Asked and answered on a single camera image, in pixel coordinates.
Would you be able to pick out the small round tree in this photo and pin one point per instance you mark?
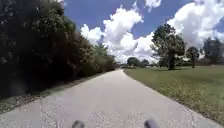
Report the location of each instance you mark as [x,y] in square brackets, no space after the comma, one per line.
[192,53]

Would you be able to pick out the large tall tree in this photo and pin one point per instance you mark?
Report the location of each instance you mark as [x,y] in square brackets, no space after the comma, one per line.
[168,45]

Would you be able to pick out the dark broad tree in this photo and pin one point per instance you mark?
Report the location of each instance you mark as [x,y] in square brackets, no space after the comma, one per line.
[213,50]

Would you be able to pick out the dense dark wood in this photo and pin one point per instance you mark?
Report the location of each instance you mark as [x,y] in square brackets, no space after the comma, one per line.
[40,46]

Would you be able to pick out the green grass field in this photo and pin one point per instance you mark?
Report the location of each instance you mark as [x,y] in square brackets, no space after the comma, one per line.
[186,81]

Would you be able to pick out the distant row of trees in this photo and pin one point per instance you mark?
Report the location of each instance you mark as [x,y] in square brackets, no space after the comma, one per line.
[137,62]

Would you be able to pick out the grass and dirt verge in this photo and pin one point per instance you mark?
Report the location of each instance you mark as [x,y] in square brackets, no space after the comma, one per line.
[20,99]

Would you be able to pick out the grey asphalt road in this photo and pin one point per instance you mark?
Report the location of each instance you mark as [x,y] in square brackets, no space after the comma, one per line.
[111,96]

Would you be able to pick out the robot's own part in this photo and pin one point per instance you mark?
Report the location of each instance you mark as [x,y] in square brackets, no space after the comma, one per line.
[78,124]
[151,123]

